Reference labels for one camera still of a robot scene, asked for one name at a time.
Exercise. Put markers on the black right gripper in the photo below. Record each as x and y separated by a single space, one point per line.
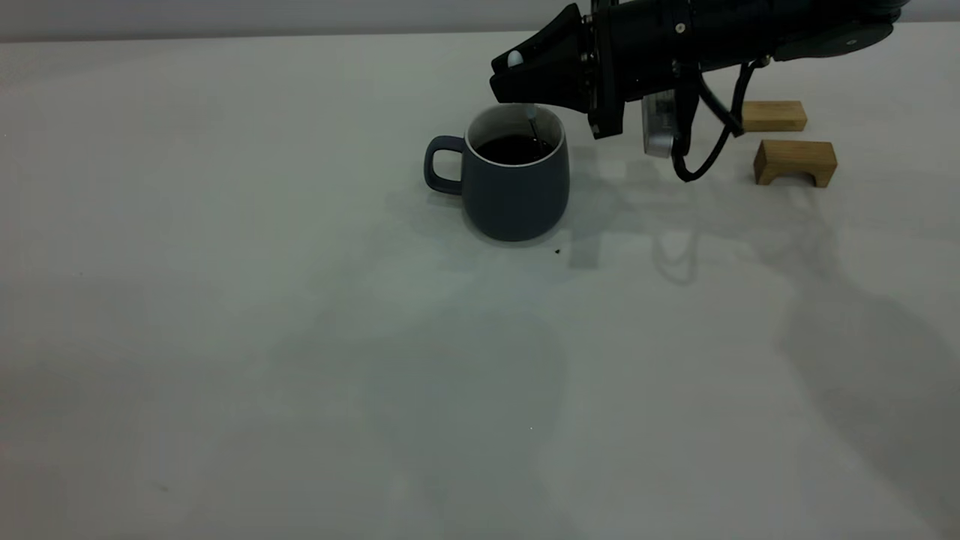
652 37

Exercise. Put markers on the black coffee liquid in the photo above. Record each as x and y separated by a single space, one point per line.
506 150

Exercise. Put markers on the dark grey ceramic mug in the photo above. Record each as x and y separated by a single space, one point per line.
517 199

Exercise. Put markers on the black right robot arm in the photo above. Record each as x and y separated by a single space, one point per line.
825 22

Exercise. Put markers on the flat wooden block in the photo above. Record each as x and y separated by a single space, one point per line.
776 116

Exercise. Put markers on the arched wooden block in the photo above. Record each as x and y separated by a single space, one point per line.
776 156

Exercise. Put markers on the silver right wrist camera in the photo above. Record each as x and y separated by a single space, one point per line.
658 124

